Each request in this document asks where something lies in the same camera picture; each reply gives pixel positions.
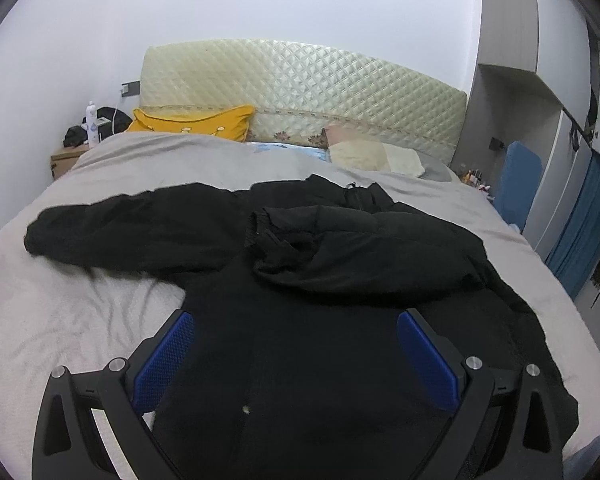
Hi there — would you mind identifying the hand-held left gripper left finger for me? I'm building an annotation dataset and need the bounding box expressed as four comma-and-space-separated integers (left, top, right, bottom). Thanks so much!
31, 310, 196, 480

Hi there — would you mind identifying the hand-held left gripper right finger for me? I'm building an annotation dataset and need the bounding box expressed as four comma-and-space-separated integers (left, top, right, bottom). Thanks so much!
396, 308, 566, 480

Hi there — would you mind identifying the black puffer jacket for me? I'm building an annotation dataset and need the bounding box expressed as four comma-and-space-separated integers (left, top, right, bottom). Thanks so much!
24, 174, 580, 480

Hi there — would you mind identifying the group of small cosmetic bottles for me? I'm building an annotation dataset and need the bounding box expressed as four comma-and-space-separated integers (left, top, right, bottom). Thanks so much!
457, 162, 493, 193

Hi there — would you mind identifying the grey pillow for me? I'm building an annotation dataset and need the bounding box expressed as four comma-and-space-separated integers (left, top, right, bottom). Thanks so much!
420, 157, 461, 181

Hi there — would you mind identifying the bed with grey sheet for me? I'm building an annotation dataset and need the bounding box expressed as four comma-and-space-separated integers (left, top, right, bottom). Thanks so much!
0, 132, 600, 480

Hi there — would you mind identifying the blue padded board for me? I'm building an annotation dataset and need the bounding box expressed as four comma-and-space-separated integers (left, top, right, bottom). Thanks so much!
494, 141, 544, 226

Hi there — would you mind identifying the beige pillow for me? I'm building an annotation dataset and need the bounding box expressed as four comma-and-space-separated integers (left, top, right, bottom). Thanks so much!
326, 141, 425, 178

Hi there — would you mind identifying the blue curtain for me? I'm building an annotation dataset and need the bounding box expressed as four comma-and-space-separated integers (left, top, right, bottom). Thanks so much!
545, 152, 600, 301

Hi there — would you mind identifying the wooden nightstand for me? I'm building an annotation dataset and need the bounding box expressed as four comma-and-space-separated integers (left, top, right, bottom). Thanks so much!
50, 146, 90, 181

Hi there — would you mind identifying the yellow pillow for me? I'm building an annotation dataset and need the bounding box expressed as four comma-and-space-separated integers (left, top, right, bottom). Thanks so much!
125, 105, 257, 143

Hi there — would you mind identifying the black bag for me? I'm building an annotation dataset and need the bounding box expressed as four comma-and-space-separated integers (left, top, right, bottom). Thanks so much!
63, 106, 133, 148

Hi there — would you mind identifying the pink pillow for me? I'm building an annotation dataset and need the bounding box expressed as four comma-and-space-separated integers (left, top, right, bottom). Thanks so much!
321, 122, 376, 148

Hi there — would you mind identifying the white spray bottle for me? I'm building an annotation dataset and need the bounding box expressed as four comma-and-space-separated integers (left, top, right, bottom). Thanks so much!
85, 101, 101, 148

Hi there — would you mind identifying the light blue printed blanket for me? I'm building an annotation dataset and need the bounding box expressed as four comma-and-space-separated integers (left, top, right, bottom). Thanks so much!
245, 141, 331, 163

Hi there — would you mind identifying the cream quilted headboard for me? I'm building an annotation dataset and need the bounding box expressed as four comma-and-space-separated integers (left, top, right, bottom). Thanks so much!
139, 37, 468, 166

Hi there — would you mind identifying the grey wardrobe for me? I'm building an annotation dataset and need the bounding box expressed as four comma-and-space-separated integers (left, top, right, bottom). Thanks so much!
467, 0, 600, 311

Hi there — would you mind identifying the white charging cable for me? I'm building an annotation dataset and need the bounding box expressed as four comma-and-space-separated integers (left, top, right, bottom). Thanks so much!
97, 91, 126, 138

